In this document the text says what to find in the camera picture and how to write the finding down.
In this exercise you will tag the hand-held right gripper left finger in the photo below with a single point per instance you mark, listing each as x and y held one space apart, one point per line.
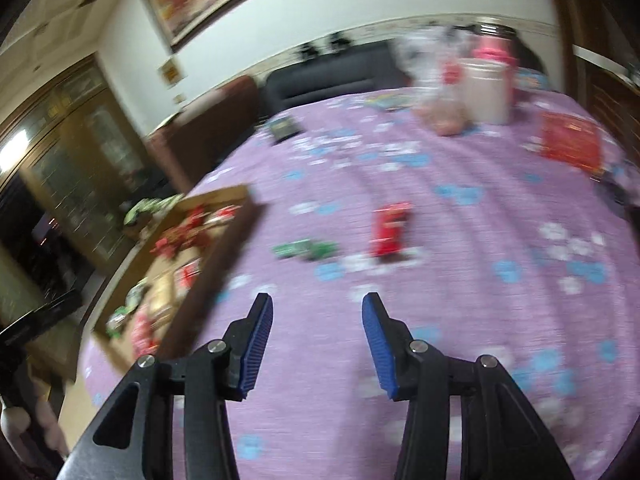
257 345

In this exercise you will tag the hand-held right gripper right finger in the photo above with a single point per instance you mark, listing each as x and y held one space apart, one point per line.
377 345

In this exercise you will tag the cardboard box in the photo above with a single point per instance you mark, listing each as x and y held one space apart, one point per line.
220 260

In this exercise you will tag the green candy wrapper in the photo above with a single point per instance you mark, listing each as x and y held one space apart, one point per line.
305 250

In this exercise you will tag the red snack packet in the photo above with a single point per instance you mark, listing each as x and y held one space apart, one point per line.
392 227

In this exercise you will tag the heap of mixed snack packets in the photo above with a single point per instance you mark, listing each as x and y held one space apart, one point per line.
185 230

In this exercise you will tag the person's left hand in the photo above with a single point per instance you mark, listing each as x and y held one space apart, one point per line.
50 425

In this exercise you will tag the purple floral tablecloth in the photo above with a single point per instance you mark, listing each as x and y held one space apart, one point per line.
450 285

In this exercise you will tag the wooden glass cabinet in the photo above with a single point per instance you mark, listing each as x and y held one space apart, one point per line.
65 160

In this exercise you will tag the brown chair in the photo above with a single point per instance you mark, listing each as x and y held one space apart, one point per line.
210 120

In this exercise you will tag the dark sofa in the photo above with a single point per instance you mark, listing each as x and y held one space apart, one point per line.
330 77

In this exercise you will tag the clear plastic bag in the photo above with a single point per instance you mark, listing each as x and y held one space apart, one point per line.
425 75

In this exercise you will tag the white jar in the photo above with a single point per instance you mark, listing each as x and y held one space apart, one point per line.
485 92

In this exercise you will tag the large red foil packet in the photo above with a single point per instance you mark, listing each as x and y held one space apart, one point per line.
570 140

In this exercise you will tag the black clip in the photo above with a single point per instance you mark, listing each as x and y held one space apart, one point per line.
340 41
308 51

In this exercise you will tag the pink lidded bottle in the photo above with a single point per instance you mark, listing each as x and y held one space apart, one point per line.
492 45

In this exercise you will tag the small wall picture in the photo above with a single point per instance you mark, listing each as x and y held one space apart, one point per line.
170 71

